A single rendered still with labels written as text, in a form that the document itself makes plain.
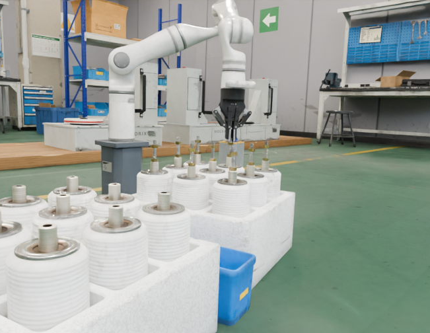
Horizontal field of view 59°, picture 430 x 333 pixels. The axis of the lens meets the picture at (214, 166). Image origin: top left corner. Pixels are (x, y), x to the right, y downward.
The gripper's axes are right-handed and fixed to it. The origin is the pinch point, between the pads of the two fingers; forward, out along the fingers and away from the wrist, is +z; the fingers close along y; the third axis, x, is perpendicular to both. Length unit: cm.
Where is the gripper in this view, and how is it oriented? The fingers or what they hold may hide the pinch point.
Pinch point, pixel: (230, 135)
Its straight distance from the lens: 119.9
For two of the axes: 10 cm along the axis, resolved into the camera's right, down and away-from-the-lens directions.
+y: -9.5, 0.1, -3.2
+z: -0.4, 9.9, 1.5
